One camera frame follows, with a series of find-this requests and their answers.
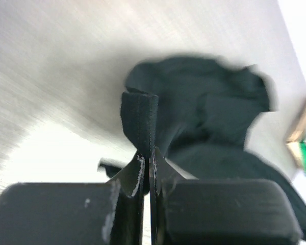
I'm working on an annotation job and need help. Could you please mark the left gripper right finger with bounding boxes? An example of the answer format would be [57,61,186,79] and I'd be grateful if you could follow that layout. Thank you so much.
[149,149,302,244]

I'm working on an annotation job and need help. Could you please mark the black t shirt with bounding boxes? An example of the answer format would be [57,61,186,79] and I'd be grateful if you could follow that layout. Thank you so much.
[96,53,306,240]

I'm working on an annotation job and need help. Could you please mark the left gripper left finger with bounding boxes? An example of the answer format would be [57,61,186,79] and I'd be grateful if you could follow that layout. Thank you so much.
[0,154,145,244]

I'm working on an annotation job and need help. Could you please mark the folded tan t shirt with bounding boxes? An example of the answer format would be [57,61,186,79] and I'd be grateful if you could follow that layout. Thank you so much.
[286,102,306,169]

